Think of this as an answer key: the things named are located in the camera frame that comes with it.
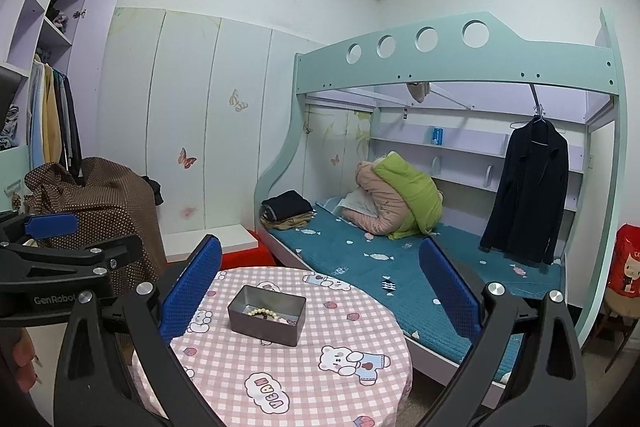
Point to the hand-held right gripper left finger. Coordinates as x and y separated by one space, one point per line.
192 287

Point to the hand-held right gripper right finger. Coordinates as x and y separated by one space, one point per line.
450 287

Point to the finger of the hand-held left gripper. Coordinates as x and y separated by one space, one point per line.
60 257
50 225

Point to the grey metal tin box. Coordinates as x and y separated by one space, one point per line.
260 333

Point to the person's left hand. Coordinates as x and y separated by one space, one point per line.
22 357

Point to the white board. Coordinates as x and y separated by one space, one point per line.
210 242

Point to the red stool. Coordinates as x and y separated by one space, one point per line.
245 257

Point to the brown dotted cloth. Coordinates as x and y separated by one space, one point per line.
110 197

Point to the black hanging garment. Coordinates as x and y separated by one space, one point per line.
72 132

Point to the green quilt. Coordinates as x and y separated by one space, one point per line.
415 197

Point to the black cloth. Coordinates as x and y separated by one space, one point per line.
154 191

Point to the yellow hanging garment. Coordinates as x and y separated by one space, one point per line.
51 117

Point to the pale hanging garment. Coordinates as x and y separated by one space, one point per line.
36 117

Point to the pink quilt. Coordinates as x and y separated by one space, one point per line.
380 202

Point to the tan folded clothes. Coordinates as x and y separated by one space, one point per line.
290 223

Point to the black coat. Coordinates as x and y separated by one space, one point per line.
530 197

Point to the white pillow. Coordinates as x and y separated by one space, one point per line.
357 205

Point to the dark folded clothes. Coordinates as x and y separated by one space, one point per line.
287 204

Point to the pink butterfly sticker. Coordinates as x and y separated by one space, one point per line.
186 158

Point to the lilac bed shelf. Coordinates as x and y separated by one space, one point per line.
465 152

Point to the pink checked bear tablecloth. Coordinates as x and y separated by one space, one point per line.
300 377

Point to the small orange butterfly sticker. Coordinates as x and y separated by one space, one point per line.
335 159

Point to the wooden chair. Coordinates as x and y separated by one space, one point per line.
617 332

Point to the lilac open closet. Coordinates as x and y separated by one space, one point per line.
95 57

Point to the red bag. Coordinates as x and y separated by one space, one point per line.
625 267

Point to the white wardrobe doors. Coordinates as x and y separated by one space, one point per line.
240 107

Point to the cream butterfly sticker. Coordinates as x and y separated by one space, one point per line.
238 101

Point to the clothes hanger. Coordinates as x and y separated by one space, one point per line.
538 111

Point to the tan hanging cloth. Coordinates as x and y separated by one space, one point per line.
417 92

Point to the clothes on closet shelf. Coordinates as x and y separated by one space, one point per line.
57 18

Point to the pale green bunk bed frame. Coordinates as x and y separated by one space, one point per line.
450 72

